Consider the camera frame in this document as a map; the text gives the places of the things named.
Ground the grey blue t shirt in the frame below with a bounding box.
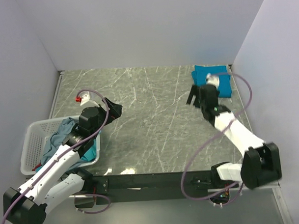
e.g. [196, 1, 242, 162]
[38, 115, 93, 170]

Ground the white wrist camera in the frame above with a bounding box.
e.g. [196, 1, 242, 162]
[75, 91, 98, 109]
[206, 73, 220, 88]

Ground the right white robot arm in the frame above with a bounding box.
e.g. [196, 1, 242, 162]
[187, 84, 282, 190]

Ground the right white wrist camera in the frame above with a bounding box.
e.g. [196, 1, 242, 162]
[206, 73, 220, 88]

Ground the red garment in basket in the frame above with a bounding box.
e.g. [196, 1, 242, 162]
[32, 164, 42, 171]

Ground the teal blue t shirt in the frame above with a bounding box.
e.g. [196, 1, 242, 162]
[191, 65, 232, 98]

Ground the black base beam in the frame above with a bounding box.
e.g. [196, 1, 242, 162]
[79, 170, 233, 203]

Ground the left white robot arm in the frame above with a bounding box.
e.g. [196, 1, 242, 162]
[3, 98, 122, 224]

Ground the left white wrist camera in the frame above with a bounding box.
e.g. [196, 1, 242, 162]
[75, 91, 98, 109]

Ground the teal t shirt in basket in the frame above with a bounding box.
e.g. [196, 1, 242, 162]
[81, 145, 97, 163]

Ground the white plastic laundry basket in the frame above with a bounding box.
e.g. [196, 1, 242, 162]
[18, 114, 103, 176]

